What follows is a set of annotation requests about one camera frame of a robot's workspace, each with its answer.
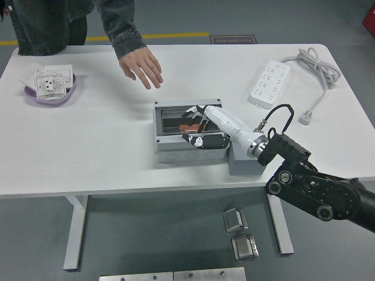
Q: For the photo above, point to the person's right hand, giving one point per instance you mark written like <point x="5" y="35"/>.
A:
<point x="2" y="10"/>

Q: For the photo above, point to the orange cylinder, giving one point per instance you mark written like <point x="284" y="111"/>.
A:
<point x="187" y="128"/>

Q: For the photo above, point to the white printed socket panel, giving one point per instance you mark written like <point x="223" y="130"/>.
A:
<point x="48" y="85"/>

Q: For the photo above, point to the person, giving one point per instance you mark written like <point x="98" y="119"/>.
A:
<point x="38" y="26"/>

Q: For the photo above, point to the white switch plate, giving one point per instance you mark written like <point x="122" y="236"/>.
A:
<point x="68" y="77"/>

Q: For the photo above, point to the red object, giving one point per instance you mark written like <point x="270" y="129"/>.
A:
<point x="370" y="19"/>

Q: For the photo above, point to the person's left hand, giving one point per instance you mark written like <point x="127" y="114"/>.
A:
<point x="143" y="64"/>

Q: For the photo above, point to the grey junction box clear lid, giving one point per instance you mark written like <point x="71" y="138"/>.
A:
<point x="190" y="155"/>

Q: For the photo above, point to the small metal floor block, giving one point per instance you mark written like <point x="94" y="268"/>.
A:
<point x="234" y="221"/>

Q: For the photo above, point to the robot right hand white black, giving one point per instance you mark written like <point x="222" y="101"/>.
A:
<point x="231" y="126"/>

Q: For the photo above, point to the grey cube with round hole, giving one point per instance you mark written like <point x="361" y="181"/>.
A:
<point x="243" y="167"/>

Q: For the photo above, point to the purple bowl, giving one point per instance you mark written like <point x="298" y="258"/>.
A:
<point x="68" y="93"/>

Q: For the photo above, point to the white power strip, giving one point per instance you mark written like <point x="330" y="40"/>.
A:
<point x="269" y="83"/>

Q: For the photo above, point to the large metal floor block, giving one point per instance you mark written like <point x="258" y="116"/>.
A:
<point x="243" y="248"/>

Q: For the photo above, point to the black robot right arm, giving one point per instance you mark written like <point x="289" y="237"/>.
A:
<point x="337" y="199"/>

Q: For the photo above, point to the dark floor sign with text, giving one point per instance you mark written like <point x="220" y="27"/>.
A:
<point x="233" y="40"/>

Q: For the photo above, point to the white table leg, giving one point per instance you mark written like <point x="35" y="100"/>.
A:
<point x="282" y="228"/>
<point x="74" y="234"/>

